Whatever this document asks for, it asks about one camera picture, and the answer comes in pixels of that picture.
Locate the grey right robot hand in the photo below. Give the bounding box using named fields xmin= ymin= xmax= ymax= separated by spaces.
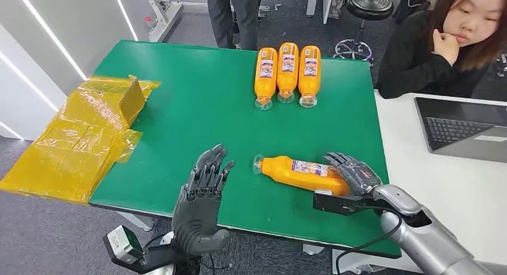
xmin=322 ymin=151 xmax=383 ymax=197

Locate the person's hand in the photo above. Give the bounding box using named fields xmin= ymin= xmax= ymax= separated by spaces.
xmin=431 ymin=29 xmax=460 ymax=66

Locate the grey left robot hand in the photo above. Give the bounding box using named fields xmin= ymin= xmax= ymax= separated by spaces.
xmin=172 ymin=143 xmax=236 ymax=258

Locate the orange bottle with clear cap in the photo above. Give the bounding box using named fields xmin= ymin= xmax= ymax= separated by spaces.
xmin=254 ymin=47 xmax=279 ymax=111
xmin=252 ymin=154 xmax=352 ymax=197
xmin=276 ymin=42 xmax=300 ymax=105
xmin=298 ymin=45 xmax=322 ymax=109

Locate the seated person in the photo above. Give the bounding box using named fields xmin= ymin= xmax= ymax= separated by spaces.
xmin=376 ymin=0 xmax=507 ymax=100

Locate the white table foot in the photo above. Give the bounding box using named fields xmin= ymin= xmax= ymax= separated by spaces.
xmin=302 ymin=243 xmax=325 ymax=256
xmin=115 ymin=210 xmax=155 ymax=231

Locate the dark grey laptop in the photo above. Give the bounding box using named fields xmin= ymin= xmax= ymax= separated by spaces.
xmin=414 ymin=97 xmax=507 ymax=164

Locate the green table mat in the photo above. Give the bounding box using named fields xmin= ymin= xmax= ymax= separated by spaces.
xmin=87 ymin=39 xmax=402 ymax=261

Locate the black round stool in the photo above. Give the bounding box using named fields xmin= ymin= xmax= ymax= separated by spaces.
xmin=332 ymin=0 xmax=395 ymax=65

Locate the grey patterned bag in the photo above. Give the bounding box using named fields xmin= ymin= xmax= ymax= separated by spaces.
xmin=328 ymin=0 xmax=347 ymax=20

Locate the yellow film wrapped cardboard box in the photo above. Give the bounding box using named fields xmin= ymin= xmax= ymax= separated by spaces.
xmin=0 ymin=74 xmax=161 ymax=206

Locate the white desk leg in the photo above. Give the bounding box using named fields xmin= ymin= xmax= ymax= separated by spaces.
xmin=306 ymin=0 xmax=335 ymax=25

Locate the standing person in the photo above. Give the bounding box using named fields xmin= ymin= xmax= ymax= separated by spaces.
xmin=206 ymin=0 xmax=263 ymax=51

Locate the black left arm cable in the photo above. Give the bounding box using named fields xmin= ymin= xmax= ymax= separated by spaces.
xmin=143 ymin=233 xmax=176 ymax=251

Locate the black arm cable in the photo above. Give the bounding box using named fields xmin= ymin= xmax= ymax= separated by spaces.
xmin=143 ymin=233 xmax=176 ymax=251
xmin=334 ymin=209 xmax=403 ymax=275

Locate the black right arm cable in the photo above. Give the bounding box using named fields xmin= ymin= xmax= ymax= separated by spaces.
xmin=334 ymin=209 xmax=403 ymax=275

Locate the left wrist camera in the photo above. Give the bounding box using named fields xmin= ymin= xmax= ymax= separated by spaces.
xmin=103 ymin=225 xmax=146 ymax=266

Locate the white metal stand frame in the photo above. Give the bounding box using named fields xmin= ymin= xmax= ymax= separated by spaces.
xmin=141 ymin=0 xmax=209 ymax=44

